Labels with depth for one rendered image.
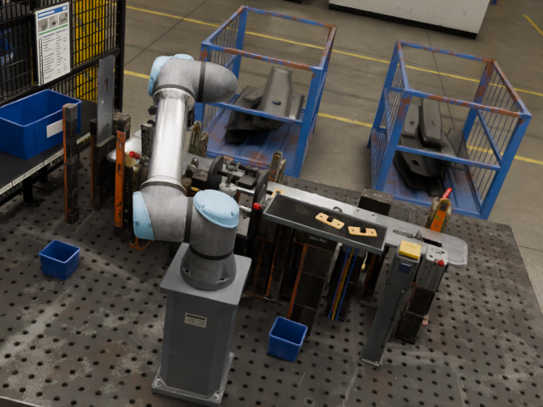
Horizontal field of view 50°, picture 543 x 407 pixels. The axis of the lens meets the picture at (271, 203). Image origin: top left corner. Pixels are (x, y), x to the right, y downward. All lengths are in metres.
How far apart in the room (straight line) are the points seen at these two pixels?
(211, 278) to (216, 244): 0.10
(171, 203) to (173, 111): 0.27
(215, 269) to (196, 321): 0.16
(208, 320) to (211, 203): 0.32
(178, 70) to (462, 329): 1.39
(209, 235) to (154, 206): 0.15
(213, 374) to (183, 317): 0.22
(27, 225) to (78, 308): 0.51
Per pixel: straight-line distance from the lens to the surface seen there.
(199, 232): 1.44
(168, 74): 1.64
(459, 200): 4.37
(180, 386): 1.78
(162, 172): 1.50
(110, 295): 2.10
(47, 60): 2.49
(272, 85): 4.62
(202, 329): 1.60
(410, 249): 1.77
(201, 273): 1.51
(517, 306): 2.57
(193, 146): 2.38
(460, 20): 10.00
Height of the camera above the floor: 2.10
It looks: 31 degrees down
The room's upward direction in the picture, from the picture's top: 11 degrees clockwise
